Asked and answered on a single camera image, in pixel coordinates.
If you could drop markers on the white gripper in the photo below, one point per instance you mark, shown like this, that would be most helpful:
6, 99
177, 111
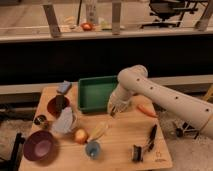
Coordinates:
119, 101

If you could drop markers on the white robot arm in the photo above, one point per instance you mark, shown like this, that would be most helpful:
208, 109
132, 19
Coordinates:
197, 113

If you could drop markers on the small blue cup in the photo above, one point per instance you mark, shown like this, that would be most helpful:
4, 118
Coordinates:
93, 149

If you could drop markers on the clear plastic cup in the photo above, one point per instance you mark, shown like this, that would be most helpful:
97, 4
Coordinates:
66, 121

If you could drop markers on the green plastic tray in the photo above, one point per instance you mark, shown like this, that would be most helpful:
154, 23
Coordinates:
94, 92

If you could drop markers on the orange carrot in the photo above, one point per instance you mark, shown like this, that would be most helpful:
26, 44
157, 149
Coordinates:
146, 111

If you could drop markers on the yellow corn cob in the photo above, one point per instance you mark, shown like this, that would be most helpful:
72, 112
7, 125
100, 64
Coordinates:
98, 131

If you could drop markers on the red yellow apple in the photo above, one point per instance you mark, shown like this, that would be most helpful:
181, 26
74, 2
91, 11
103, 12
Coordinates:
80, 136

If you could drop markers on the blue sponge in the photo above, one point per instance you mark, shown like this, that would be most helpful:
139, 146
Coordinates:
64, 87

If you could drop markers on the dark block in bowl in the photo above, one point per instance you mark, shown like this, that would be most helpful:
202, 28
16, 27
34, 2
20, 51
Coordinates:
60, 102

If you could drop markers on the red-brown bowl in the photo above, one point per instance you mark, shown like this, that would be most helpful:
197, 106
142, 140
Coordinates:
51, 107

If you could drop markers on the red fruit on shelf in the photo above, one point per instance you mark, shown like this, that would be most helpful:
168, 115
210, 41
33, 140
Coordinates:
87, 26

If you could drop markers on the purple bowl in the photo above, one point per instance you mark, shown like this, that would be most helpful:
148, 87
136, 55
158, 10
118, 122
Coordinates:
38, 145

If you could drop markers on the black office chair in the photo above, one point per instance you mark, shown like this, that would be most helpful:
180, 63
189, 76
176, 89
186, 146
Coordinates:
170, 13

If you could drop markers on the black chair edge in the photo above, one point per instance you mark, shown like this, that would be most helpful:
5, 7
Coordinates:
9, 165

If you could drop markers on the black handled fork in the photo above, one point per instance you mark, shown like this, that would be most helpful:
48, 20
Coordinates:
151, 140

